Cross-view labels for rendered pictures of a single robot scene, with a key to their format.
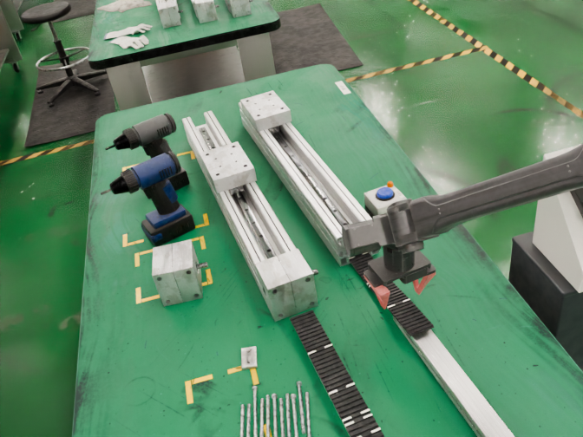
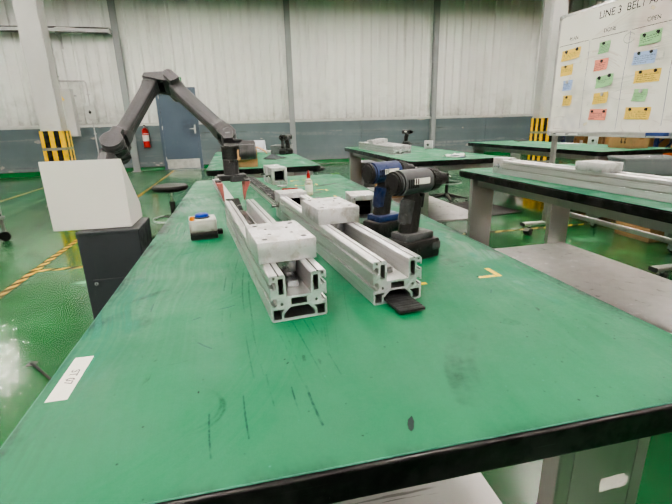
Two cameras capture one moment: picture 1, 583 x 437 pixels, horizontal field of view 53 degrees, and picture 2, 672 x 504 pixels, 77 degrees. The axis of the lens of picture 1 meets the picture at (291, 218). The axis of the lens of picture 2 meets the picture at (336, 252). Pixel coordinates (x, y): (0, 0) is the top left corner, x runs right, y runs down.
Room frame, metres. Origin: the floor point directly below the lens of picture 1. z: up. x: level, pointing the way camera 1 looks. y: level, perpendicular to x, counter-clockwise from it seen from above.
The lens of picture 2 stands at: (2.48, 0.06, 1.11)
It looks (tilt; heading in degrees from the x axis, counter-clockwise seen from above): 17 degrees down; 175
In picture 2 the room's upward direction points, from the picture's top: 2 degrees counter-clockwise
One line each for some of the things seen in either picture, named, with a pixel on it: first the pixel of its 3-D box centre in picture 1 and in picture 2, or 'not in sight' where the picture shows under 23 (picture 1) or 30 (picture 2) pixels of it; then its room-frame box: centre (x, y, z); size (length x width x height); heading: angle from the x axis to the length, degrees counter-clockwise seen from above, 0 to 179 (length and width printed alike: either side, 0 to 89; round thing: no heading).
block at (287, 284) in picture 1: (291, 283); (288, 204); (0.93, 0.02, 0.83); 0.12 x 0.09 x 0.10; 104
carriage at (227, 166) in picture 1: (228, 170); (329, 215); (1.36, 0.14, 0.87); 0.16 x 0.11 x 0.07; 14
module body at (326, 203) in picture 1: (297, 165); (260, 240); (1.41, -0.04, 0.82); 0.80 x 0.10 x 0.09; 14
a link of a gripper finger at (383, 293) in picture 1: (388, 287); (239, 187); (0.82, -0.16, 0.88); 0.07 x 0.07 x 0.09; 17
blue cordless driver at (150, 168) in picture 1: (148, 203); (393, 198); (1.24, 0.34, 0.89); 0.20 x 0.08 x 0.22; 117
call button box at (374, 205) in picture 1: (382, 205); (205, 226); (1.17, -0.23, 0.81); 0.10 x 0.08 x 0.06; 104
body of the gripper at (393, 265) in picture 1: (398, 255); (231, 169); (0.82, -0.19, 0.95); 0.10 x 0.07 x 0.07; 107
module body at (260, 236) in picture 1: (232, 185); (329, 232); (1.36, 0.14, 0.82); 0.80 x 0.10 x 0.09; 14
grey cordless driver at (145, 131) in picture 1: (147, 159); (421, 212); (1.47, 0.37, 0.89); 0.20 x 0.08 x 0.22; 118
